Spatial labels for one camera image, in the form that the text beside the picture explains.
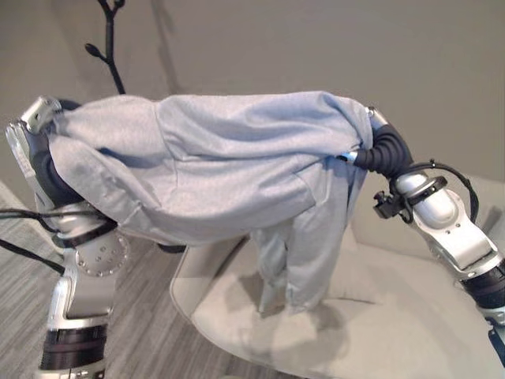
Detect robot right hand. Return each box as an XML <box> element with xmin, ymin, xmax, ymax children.
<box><xmin>336</xmin><ymin>105</ymin><xmax>413</xmax><ymax>175</ymax></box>

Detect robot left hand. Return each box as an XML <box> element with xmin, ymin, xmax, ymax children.
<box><xmin>3</xmin><ymin>96</ymin><xmax>92</xmax><ymax>209</ymax></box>

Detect light grey sweatshirt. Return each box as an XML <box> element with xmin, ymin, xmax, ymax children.
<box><xmin>47</xmin><ymin>90</ymin><xmax>375</xmax><ymax>317</ymax></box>

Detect black branch-shaped clothes rack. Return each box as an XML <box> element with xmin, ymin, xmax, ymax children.
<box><xmin>84</xmin><ymin>0</ymin><xmax>128</xmax><ymax>96</ymax></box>

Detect beige sofa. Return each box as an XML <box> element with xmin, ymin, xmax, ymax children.
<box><xmin>169</xmin><ymin>173</ymin><xmax>505</xmax><ymax>379</ymax></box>

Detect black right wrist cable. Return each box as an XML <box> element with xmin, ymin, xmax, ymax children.
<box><xmin>406</xmin><ymin>159</ymin><xmax>481</xmax><ymax>222</ymax></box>

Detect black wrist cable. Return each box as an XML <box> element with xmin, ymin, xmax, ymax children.
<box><xmin>0</xmin><ymin>208</ymin><xmax>119</xmax><ymax>276</ymax></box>
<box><xmin>406</xmin><ymin>159</ymin><xmax>481</xmax><ymax>222</ymax></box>

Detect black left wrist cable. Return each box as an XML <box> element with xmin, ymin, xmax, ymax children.
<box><xmin>0</xmin><ymin>208</ymin><xmax>119</xmax><ymax>276</ymax></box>

